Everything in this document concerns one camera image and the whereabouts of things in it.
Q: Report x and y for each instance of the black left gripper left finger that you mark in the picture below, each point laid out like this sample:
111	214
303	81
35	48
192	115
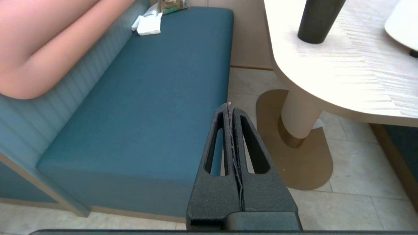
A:
212	195

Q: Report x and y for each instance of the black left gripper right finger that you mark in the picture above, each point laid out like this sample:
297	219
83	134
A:
267	195

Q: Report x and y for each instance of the dark tumbler cup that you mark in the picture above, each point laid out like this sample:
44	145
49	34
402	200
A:
318	21

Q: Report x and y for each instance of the teal booth bench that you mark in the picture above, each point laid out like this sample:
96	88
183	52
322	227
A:
401	150
147	98

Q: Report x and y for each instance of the white napkin packet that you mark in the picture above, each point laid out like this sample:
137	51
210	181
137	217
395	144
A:
148	23

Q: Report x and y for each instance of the crumpled clear snack bag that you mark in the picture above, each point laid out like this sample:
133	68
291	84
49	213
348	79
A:
171	6

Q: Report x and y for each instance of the large white dark-tea drink dispenser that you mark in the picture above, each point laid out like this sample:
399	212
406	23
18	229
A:
403	26

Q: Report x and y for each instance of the pink bolster cushion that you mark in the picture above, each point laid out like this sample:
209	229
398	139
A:
49	42

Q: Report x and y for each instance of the round table pedestal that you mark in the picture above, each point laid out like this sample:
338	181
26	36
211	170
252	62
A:
300	143

